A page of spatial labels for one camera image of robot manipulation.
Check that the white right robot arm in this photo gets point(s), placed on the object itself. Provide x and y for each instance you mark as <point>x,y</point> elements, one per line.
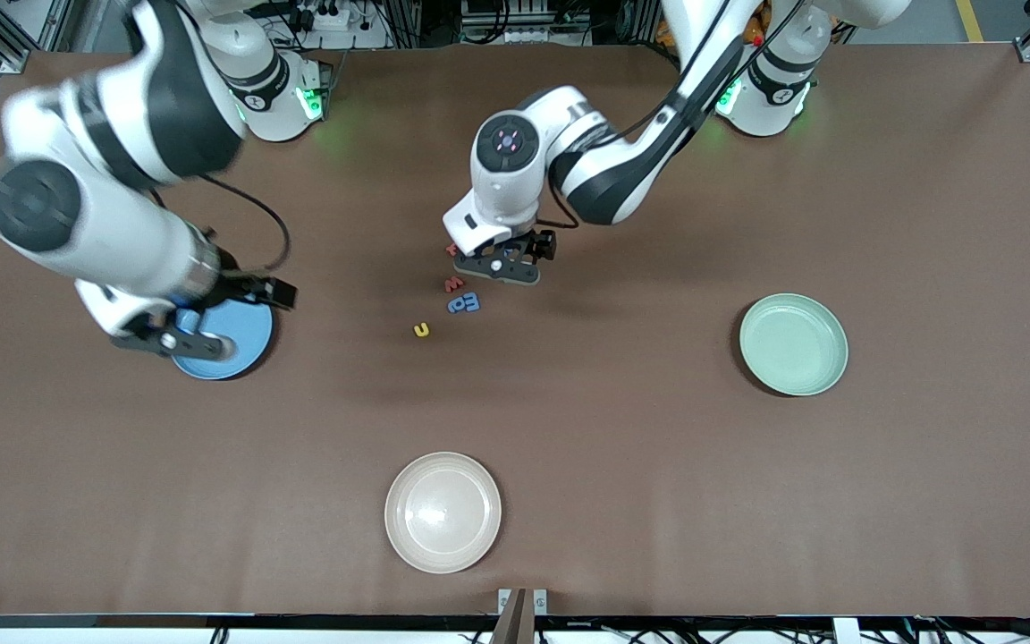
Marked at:
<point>104,241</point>

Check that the green plate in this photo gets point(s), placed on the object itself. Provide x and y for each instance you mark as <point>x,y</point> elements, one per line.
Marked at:
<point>793,344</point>

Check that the blue plate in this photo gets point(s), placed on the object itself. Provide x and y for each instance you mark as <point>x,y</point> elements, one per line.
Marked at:
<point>251,335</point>

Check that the grey metal bracket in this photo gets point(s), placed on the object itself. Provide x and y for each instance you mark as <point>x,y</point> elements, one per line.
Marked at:
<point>522,613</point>

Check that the white power strip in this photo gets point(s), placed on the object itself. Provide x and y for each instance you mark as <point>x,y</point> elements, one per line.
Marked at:
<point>323,16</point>

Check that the blue lowercase letter q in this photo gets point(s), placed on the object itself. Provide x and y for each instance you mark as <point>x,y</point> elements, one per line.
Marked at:
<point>457,306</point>

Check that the black table edge rail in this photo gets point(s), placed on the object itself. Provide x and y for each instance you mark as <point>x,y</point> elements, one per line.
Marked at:
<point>122,620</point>

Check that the blue letter m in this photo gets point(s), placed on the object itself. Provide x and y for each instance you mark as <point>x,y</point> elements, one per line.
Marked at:
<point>472,300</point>

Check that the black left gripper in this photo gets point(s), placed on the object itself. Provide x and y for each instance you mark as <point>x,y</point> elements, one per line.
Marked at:
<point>536,244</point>

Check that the brown table cover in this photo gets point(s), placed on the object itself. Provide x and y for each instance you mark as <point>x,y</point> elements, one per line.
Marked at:
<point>658,501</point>

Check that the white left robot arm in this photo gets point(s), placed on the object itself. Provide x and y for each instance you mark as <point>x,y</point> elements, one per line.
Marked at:
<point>631,170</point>

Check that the beige plate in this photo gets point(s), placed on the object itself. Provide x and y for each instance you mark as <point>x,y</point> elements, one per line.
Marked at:
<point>443,512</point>

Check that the black control box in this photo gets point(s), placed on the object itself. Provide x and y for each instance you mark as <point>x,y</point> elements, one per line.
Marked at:
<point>524,18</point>

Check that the orange bagged items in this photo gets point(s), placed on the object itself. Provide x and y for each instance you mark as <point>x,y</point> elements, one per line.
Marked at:
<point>752,31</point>

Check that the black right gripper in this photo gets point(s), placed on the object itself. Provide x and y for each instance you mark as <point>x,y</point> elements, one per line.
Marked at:
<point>242,283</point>

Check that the red letter w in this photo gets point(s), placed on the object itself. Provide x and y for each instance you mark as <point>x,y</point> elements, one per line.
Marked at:
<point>453,285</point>

